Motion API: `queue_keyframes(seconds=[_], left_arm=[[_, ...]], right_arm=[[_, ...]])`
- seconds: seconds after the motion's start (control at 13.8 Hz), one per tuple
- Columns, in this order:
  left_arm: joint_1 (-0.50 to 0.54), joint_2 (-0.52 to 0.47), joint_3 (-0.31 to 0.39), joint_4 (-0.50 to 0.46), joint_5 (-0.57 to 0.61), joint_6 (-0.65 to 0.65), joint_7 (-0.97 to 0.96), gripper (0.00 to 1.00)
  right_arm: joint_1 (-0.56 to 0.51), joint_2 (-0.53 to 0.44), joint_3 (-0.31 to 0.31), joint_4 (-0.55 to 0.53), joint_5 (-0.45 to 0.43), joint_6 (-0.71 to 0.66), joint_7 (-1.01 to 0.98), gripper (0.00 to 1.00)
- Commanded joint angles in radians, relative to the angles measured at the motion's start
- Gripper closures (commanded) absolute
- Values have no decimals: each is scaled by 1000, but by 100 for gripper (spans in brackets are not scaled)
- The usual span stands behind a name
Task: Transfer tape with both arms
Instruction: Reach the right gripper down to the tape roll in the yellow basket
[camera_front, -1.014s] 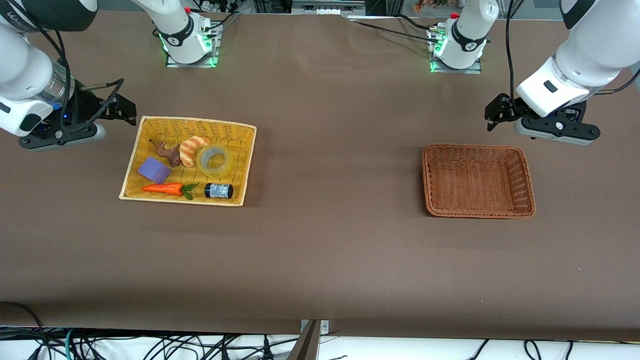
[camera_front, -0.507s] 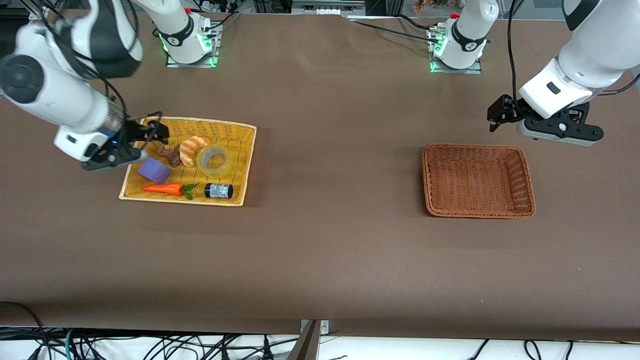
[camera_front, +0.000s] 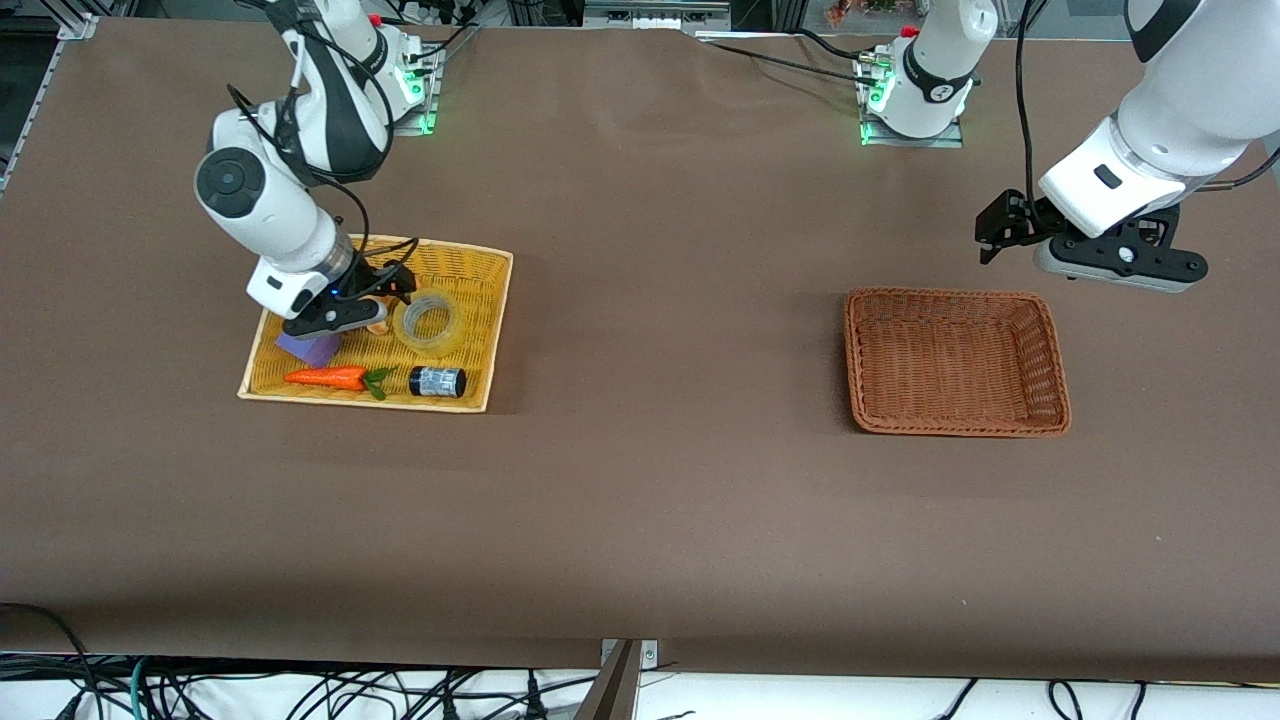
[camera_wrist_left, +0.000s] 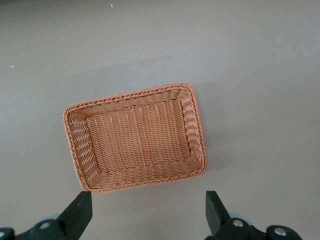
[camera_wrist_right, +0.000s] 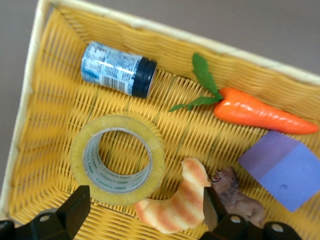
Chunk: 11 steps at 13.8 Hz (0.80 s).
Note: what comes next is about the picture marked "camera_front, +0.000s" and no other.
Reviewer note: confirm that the small metal table bracket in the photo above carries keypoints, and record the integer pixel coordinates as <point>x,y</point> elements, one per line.
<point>650,655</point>

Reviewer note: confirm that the small black jar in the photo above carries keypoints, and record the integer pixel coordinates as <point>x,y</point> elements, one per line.
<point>437,382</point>

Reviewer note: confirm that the orange toy carrot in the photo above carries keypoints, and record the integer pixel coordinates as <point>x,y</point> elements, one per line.
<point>325,377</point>

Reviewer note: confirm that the aluminium frame profile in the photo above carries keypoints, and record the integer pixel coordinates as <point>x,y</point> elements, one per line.
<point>78,27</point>

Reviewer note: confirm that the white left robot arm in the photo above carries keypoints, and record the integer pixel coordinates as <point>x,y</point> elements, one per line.
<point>1190,100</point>

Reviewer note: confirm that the clear yellowish tape roll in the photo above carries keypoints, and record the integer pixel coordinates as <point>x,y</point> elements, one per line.
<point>458,325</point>

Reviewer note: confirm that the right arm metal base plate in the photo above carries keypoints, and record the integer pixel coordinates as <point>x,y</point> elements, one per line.
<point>430,100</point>

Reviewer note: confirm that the yellow wicker basket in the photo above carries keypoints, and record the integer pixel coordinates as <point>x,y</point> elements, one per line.
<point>470,270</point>

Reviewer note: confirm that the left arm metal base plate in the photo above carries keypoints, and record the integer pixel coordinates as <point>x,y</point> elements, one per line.
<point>915,142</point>

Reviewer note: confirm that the purple cube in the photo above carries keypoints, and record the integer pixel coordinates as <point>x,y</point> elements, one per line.
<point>318,352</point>

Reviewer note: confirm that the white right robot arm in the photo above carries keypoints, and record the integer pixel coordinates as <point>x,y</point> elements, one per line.
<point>270,210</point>

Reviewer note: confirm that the brown wicker basket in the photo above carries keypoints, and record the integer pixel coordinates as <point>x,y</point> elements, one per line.
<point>950,360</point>

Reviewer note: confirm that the dark wedge-shaped stand leg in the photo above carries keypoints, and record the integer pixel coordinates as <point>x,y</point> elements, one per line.
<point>610,695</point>

